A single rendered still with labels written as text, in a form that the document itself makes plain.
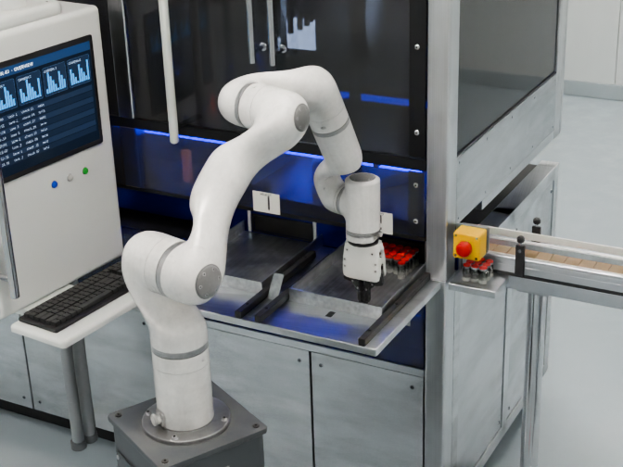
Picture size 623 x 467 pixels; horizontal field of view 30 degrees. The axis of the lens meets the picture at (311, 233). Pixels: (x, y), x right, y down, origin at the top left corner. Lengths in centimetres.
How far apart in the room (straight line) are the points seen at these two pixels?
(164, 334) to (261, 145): 43
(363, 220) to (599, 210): 324
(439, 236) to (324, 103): 63
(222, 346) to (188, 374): 110
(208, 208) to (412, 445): 126
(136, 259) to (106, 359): 149
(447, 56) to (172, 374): 103
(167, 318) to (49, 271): 93
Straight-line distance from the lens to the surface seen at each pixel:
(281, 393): 349
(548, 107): 372
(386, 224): 307
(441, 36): 285
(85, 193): 332
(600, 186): 621
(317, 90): 252
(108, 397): 391
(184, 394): 245
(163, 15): 314
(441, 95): 289
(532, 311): 318
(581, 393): 433
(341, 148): 262
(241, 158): 238
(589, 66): 767
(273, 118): 237
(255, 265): 317
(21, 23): 310
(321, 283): 305
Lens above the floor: 222
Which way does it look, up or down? 23 degrees down
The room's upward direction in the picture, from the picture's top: 2 degrees counter-clockwise
